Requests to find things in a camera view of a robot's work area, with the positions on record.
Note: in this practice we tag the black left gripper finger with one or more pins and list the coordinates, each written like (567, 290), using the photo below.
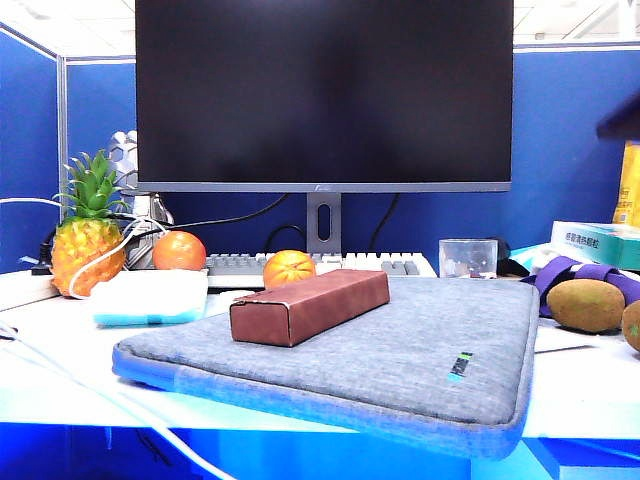
(622, 120)

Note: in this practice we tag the yellow snack bag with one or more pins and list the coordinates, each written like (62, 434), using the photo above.
(629, 185)

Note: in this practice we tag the teal white medicine box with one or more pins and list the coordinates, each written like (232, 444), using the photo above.
(595, 242)

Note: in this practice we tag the black computer mouse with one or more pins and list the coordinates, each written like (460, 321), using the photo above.
(510, 262)

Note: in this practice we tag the brown kiwi fruit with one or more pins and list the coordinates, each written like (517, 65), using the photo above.
(632, 325)
(585, 306)

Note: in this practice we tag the clear plastic box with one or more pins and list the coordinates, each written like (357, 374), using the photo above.
(468, 259)

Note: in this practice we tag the black computer monitor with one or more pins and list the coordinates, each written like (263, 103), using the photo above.
(325, 90)

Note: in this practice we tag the grey fabric laptop sleeve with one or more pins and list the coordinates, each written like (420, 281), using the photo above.
(380, 360)

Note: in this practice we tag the ribbed orange tangerine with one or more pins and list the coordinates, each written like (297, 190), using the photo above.
(287, 267)

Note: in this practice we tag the white grey keyboard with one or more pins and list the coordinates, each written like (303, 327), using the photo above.
(235, 265)

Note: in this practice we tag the smooth reddish orange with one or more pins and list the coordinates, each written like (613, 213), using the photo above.
(179, 251)

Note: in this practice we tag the silver faceted figurine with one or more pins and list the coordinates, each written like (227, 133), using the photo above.
(125, 160)

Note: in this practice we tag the white teal tissue pack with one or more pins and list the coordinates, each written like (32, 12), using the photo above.
(150, 297)

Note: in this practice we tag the plastic pineapple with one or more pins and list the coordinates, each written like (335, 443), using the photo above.
(82, 255)

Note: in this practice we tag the white power strip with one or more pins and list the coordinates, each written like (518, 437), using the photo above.
(25, 290)

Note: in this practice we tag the grey partition post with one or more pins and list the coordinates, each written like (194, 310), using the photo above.
(62, 140)

